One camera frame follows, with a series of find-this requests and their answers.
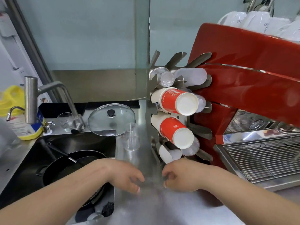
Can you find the person's left hand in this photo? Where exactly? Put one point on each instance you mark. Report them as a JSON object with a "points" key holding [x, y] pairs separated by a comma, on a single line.
{"points": [[121, 173]]}

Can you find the person's right hand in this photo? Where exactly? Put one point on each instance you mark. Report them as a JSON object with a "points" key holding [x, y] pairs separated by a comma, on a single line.
{"points": [[185, 175]]}

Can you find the person's left thumb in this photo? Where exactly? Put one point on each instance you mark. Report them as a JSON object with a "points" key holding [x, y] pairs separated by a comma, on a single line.
{"points": [[133, 187]]}

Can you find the person's right thumb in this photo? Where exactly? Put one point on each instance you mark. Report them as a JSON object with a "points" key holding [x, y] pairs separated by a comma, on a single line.
{"points": [[169, 184]]}

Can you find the person's left forearm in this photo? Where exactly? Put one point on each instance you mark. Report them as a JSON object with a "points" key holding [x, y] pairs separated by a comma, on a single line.
{"points": [[54, 196]]}

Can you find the person's right forearm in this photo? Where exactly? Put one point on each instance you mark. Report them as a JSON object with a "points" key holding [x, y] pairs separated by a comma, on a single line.
{"points": [[246, 199]]}

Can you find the white paper cup stack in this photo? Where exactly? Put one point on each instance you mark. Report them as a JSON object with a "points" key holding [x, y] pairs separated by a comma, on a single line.
{"points": [[167, 154]]}

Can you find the black scrubber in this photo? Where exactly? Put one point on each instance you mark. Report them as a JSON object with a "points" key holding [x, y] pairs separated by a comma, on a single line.
{"points": [[108, 209]]}

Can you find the clear plastic cup stack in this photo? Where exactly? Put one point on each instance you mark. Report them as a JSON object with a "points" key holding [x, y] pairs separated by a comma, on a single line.
{"points": [[164, 77], [193, 147], [201, 101]]}

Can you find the metal spoon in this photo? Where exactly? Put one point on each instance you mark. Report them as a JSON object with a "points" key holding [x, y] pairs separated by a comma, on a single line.
{"points": [[95, 216]]}

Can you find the red paper cup stack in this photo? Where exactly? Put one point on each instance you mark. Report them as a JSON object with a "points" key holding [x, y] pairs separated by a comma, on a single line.
{"points": [[173, 130], [174, 100]]}

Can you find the steel cup dispenser rack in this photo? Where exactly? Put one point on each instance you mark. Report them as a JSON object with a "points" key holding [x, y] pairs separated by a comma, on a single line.
{"points": [[152, 128]]}

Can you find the glass pot lid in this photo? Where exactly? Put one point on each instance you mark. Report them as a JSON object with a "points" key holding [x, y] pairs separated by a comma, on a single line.
{"points": [[110, 119]]}

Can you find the black frying pan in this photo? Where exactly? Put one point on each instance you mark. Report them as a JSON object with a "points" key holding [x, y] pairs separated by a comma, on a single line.
{"points": [[61, 166]]}

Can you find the small drinking glass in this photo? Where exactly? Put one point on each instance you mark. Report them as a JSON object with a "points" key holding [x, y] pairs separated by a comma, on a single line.
{"points": [[65, 121]]}

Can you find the black kitchen sink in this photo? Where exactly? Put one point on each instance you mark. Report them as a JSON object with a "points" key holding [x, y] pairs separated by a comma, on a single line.
{"points": [[28, 161]]}

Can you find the frosted plastic cup stack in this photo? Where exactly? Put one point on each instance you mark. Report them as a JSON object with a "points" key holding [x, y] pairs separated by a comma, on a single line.
{"points": [[192, 76]]}

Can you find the yellow and blue packet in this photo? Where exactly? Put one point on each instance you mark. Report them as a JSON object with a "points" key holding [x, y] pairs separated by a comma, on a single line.
{"points": [[28, 131]]}

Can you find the red espresso machine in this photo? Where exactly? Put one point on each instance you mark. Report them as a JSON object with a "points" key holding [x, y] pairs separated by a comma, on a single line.
{"points": [[246, 74]]}

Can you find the steel kitchen faucet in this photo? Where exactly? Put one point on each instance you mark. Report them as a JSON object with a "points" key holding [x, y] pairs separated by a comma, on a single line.
{"points": [[31, 98]]}

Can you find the glass partition panel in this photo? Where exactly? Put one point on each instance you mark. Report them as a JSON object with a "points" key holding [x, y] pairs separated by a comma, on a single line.
{"points": [[141, 44]]}

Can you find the small curved steel tap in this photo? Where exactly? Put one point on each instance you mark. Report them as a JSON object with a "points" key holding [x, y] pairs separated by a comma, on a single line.
{"points": [[14, 109]]}

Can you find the yellow plastic bag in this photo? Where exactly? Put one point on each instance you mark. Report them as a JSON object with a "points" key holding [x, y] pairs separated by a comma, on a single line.
{"points": [[13, 98]]}

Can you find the white window frame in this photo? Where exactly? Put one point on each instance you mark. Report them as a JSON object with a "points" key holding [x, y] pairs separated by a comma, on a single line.
{"points": [[14, 44]]}

